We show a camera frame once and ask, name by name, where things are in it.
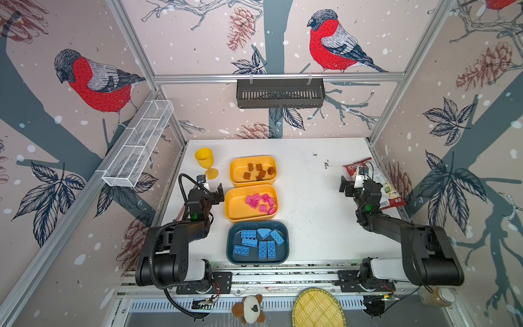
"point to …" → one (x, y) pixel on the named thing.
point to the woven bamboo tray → (316, 307)
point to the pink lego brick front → (272, 210)
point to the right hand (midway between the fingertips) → (354, 175)
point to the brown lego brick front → (246, 176)
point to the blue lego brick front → (241, 250)
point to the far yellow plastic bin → (253, 170)
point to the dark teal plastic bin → (276, 254)
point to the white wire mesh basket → (128, 165)
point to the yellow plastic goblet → (205, 157)
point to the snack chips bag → (389, 197)
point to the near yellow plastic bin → (237, 210)
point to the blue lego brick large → (262, 249)
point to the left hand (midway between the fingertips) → (213, 180)
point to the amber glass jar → (441, 296)
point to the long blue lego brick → (250, 242)
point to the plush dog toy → (249, 309)
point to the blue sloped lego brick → (263, 231)
